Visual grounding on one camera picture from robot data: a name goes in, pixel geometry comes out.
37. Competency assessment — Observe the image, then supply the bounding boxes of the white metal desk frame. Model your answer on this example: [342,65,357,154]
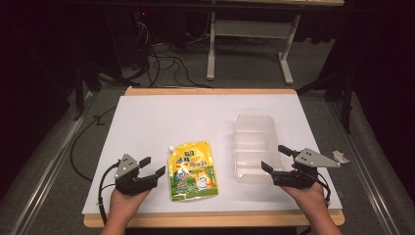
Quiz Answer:
[206,0,346,86]

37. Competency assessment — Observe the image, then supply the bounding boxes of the tangle of black cables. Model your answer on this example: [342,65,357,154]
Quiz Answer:
[130,40,213,89]

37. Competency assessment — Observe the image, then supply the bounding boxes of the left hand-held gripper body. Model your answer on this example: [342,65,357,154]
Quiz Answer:
[114,153,161,197]

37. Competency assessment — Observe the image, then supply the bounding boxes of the black floor cable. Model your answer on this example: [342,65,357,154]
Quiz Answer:
[69,106,117,182]

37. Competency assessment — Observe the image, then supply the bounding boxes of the yellow green spouted pouch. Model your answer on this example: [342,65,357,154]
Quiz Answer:
[167,140,220,203]

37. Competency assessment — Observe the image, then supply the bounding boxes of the right hand-held gripper black cable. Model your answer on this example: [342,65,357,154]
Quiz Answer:
[316,171,332,209]

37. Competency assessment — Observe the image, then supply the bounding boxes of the metal floor rail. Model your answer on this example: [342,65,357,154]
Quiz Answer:
[9,91,96,235]
[328,101,401,235]

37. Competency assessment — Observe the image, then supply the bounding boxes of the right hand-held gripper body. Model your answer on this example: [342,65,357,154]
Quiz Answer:
[272,148,342,190]

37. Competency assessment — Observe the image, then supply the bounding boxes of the hand-held gripper black cable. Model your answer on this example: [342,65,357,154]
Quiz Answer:
[316,171,332,209]
[97,160,121,225]

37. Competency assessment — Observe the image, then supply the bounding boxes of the crumpled white paper scrap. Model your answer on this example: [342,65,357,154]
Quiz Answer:
[332,150,351,165]

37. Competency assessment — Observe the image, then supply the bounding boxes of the black metal stand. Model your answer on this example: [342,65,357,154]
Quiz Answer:
[296,71,355,135]
[72,62,132,122]

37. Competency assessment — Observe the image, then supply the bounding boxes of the white table sheet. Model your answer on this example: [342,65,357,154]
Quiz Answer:
[81,94,344,216]

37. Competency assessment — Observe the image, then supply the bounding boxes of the person's right hand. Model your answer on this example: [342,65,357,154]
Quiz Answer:
[282,182,329,218]

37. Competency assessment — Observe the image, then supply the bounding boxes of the left hand-held gripper black cable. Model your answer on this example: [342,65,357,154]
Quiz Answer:
[97,160,121,225]

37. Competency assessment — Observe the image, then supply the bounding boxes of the clear plastic container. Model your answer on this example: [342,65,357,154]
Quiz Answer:
[232,114,286,184]

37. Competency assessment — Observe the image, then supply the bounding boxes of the person's left hand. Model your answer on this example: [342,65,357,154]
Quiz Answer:
[108,188,152,225]

